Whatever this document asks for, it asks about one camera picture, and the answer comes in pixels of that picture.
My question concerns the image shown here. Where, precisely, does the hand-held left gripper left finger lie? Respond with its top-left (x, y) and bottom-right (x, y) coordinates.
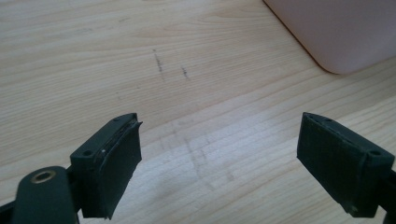
top-left (69, 112), bottom-right (144, 220)

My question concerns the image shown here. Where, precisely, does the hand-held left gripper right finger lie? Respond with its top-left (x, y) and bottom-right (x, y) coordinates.
top-left (296, 111), bottom-right (396, 218)

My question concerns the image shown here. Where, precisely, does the pink storage box with lid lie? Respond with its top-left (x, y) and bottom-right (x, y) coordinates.
top-left (262, 0), bottom-right (396, 75)

